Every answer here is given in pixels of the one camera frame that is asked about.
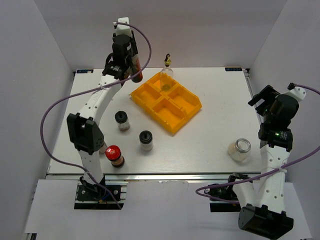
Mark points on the clear oil bottle gold spout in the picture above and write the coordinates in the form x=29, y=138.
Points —
x=166, y=75

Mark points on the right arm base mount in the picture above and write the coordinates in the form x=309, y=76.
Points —
x=225, y=193

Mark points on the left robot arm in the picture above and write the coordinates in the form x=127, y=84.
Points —
x=83, y=127

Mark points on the left xdof label sticker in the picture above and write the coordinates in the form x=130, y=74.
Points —
x=84, y=71

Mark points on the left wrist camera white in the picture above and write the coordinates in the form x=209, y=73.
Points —
x=121, y=27

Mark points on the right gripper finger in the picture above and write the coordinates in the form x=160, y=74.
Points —
x=256, y=98
x=260, y=110

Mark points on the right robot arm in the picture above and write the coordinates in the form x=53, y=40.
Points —
x=263, y=212

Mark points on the red-lid spice jar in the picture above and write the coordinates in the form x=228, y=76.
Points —
x=114, y=155

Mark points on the dark sauce bottle black cap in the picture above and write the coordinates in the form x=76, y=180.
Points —
x=136, y=67

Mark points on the open clear glass jar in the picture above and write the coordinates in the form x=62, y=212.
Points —
x=240, y=150

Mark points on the grey-lid small spice jar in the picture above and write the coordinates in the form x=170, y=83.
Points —
x=102, y=150

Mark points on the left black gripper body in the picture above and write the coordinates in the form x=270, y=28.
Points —
x=129, y=62

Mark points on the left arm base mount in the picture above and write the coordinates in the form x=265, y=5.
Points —
x=93, y=197

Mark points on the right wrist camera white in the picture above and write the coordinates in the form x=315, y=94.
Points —
x=296, y=92

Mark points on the xdof label sticker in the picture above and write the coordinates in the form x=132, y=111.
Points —
x=84, y=71
x=233, y=69

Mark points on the black-cap spice jar left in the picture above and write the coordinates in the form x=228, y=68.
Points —
x=122, y=120

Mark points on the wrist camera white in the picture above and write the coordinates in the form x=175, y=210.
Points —
x=121, y=27
x=296, y=92

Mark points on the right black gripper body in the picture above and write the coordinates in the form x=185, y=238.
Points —
x=269, y=97

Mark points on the black-cap white spice jar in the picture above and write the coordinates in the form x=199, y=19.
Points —
x=146, y=140

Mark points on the yellow four-compartment bin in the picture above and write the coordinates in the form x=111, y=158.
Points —
x=172, y=109

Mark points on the right xdof label sticker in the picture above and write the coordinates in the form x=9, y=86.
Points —
x=233, y=69

